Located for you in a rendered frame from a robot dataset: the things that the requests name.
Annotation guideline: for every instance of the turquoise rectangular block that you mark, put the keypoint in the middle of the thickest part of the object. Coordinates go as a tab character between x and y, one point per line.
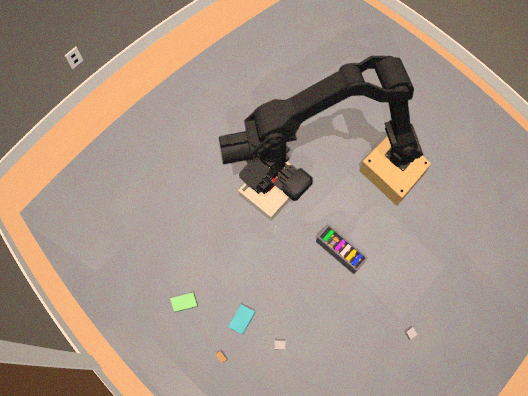
242	319

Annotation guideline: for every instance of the light green rectangular block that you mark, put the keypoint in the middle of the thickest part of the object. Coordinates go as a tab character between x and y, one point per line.
183	302

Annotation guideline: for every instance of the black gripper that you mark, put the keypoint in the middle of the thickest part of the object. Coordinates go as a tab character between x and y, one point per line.
292	181

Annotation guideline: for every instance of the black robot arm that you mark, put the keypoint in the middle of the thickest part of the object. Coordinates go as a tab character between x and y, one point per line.
272	124

